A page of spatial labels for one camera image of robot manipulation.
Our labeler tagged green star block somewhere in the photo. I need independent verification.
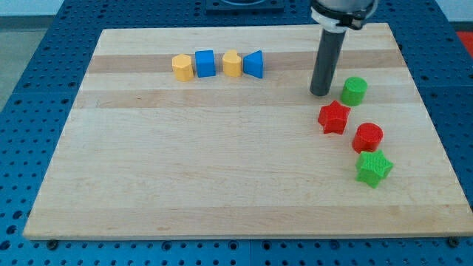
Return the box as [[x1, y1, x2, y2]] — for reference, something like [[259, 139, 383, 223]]
[[355, 150, 394, 188]]

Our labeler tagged red cylinder block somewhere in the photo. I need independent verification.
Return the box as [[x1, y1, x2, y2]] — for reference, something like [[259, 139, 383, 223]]
[[352, 123, 384, 153]]

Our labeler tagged yellow hexagon block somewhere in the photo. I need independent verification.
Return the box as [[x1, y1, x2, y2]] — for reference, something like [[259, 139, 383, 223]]
[[171, 54, 194, 81]]

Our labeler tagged yellow heart block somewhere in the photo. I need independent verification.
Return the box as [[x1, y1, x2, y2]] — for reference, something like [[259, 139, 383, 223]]
[[222, 50, 242, 78]]

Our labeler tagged dark blue base plate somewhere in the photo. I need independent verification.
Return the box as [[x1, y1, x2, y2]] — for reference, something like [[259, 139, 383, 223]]
[[205, 0, 285, 14]]

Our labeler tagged blue cube block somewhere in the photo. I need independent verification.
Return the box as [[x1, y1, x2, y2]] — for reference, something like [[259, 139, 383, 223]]
[[194, 50, 216, 78]]

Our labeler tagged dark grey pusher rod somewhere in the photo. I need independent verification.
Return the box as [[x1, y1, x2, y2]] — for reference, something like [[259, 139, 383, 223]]
[[310, 30, 345, 97]]

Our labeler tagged blue triangle block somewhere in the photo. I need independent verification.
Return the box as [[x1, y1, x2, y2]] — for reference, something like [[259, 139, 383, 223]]
[[243, 50, 264, 78]]

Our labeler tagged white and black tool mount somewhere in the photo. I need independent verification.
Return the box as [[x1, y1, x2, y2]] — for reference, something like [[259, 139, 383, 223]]
[[310, 0, 379, 33]]

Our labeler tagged green cylinder block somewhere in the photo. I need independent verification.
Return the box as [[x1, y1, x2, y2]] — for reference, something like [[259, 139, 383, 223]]
[[341, 77, 368, 106]]

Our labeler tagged red star block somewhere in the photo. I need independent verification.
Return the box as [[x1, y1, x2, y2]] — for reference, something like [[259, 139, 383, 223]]
[[318, 100, 351, 134]]

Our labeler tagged wooden board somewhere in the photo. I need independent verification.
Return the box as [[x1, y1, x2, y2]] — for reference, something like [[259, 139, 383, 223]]
[[24, 23, 472, 240]]

